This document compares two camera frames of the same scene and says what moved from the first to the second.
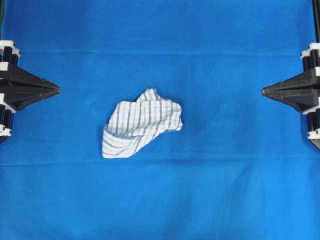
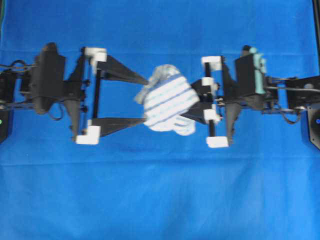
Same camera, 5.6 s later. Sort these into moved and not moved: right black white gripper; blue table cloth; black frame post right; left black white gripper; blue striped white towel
Moved: left black white gripper; right black white gripper; blue striped white towel
Not moved: black frame post right; blue table cloth
